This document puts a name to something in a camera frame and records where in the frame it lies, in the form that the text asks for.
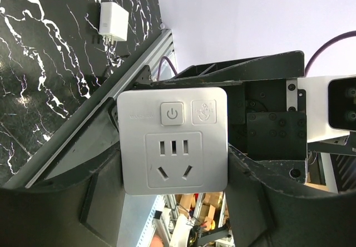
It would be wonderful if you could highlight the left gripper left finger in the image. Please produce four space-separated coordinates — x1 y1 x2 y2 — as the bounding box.
1 144 125 246

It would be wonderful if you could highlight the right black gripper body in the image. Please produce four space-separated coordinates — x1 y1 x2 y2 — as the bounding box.
133 51 308 183

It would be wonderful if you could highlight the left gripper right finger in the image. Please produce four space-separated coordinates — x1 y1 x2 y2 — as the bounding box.
226 146 355 246

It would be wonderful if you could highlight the white square socket adapter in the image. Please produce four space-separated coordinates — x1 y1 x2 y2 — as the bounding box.
117 87 228 195

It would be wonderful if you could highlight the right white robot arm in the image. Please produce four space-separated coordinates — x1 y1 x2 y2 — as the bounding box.
134 51 355 182

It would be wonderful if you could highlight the white charger plug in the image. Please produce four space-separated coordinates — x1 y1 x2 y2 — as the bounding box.
98 2 128 45

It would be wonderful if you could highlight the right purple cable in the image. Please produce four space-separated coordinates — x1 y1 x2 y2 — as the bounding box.
155 29 356 81

